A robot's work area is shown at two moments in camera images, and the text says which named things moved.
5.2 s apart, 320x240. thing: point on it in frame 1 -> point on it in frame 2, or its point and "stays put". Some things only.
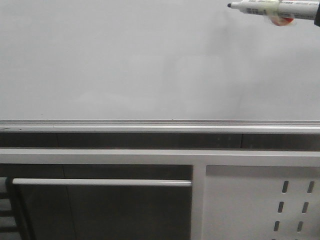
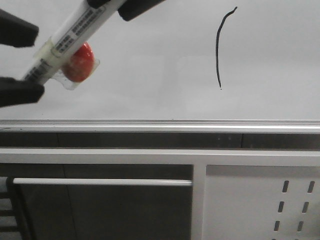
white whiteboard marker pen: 280,11 -> 52,54
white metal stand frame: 198,158 stays put
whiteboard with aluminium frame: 155,67 stays put
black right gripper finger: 317,21 -> 130,9
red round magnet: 282,21 -> 80,64
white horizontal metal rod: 101,181 stays put
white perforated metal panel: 261,202 stays put
